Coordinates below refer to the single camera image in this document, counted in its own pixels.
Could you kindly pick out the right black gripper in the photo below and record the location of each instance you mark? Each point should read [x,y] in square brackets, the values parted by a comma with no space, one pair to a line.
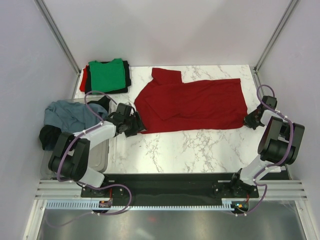
[248,122]

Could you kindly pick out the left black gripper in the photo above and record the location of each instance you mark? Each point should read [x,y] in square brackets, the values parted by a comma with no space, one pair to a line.
[138,125]

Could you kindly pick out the dark red t shirt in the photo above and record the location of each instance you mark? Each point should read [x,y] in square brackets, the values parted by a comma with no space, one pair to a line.
[167,104]

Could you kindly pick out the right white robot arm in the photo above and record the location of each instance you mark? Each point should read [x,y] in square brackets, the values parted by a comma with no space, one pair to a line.
[279,146]

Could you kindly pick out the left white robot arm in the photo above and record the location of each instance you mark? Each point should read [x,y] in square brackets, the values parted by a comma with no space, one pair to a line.
[70,157]

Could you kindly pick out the grey plastic bin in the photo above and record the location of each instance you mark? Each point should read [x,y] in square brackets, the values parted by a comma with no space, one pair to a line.
[97,156]

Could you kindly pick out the folded green t shirt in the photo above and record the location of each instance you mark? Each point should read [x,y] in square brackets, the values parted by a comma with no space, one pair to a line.
[107,77]

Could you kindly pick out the grey blue t shirt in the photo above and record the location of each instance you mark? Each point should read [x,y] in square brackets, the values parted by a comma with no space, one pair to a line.
[74,117]

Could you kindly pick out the folded red t shirt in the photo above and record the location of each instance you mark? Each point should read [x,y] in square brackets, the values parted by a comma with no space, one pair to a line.
[83,79]

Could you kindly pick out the black t shirt in bin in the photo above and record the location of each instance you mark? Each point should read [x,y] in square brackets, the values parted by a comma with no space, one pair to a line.
[49,135]

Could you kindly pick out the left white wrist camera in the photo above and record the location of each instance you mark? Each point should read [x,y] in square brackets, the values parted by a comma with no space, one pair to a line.
[124,110]

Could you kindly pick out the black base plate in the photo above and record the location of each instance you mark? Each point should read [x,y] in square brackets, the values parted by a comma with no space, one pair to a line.
[116,179]

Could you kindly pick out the white slotted cable duct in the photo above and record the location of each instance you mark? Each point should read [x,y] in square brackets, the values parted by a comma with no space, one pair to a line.
[99,205]

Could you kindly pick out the aluminium rail front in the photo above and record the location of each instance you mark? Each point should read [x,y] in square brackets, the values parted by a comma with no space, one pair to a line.
[271,189]

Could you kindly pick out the right aluminium frame post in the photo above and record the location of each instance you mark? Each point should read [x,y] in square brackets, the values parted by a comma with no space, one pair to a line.
[288,12]

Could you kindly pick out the aluminium frame post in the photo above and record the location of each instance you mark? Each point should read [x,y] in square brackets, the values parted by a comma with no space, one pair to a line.
[57,34]
[288,12]

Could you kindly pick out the left aluminium frame post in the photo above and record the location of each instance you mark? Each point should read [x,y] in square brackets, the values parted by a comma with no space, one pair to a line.
[57,34]

